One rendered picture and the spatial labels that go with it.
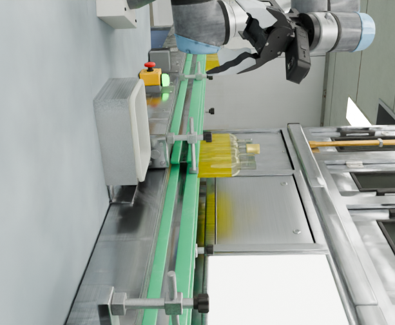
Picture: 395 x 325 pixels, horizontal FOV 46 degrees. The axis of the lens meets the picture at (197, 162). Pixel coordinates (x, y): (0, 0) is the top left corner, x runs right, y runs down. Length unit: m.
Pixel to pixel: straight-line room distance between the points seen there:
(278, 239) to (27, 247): 0.80
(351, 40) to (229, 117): 6.76
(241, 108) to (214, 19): 6.43
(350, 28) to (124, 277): 0.65
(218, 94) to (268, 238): 6.27
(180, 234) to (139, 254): 0.13
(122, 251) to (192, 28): 0.58
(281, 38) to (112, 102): 0.42
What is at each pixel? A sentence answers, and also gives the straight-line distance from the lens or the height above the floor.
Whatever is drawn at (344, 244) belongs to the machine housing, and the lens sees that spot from 1.36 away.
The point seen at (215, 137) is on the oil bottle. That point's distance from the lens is 1.59.
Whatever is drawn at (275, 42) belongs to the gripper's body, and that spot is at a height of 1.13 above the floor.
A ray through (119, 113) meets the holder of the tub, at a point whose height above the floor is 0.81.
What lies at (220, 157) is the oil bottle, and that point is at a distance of 1.44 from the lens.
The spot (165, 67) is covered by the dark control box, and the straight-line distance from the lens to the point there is 1.93.
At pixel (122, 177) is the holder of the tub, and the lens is 1.14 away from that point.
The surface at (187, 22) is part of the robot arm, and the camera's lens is 1.22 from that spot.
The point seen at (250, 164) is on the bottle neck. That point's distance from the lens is 1.44.
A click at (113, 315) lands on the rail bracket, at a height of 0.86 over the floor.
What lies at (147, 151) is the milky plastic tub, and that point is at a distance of 1.27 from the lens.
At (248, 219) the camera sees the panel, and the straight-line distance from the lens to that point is 1.42.
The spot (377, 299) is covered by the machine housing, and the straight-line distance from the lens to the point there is 1.24.
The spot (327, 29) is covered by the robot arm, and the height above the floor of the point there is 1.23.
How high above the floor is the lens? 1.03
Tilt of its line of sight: 3 degrees down
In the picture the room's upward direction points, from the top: 89 degrees clockwise
